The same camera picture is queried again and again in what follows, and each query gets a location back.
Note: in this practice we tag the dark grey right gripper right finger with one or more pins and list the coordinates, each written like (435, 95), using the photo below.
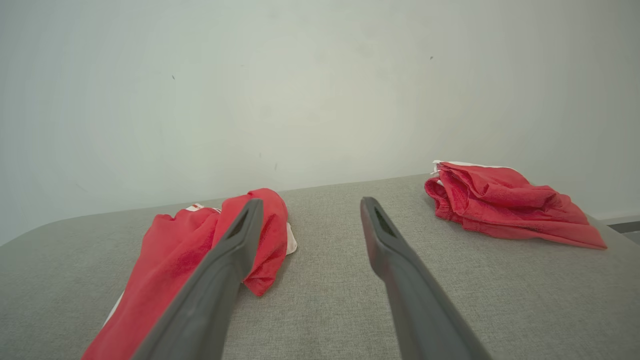
(420, 305)

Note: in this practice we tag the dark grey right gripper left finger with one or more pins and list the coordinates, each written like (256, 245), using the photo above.
(210, 300)

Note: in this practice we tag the red jersey with striped trim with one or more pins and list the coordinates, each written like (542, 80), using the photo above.
(165, 260)

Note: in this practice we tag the red shorts with white stripe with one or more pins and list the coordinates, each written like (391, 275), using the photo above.
(500, 205)

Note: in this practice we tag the grey fabric sofa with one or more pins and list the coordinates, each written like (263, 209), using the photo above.
(325, 300)

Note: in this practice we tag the white wall baseboard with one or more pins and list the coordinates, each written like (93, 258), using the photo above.
(620, 218)

